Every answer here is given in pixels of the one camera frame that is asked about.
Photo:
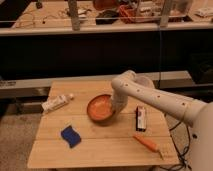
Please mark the orange ceramic bowl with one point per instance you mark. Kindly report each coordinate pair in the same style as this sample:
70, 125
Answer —
99, 109

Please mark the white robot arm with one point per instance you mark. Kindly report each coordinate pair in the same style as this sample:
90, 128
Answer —
194, 113

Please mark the translucent plastic cup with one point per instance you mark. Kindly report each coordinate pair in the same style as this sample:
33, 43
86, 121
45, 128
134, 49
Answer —
145, 81

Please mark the white tube with cap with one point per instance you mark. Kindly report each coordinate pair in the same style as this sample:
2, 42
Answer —
57, 102

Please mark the blue sponge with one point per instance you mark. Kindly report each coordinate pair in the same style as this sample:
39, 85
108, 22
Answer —
70, 136

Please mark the black object on bench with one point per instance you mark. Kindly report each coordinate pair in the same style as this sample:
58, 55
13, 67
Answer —
106, 17

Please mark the orange object on bench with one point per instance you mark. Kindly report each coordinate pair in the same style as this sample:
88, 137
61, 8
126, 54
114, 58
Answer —
127, 14

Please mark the orange handled tool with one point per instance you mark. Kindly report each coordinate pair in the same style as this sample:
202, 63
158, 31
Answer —
152, 146

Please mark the grey metal post left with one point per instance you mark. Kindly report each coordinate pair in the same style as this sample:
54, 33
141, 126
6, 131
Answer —
72, 4

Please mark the grey metal post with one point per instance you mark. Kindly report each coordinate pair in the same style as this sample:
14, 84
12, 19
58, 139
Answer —
165, 13
72, 4

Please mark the grey metal post right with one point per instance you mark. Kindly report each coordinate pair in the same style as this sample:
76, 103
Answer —
165, 13

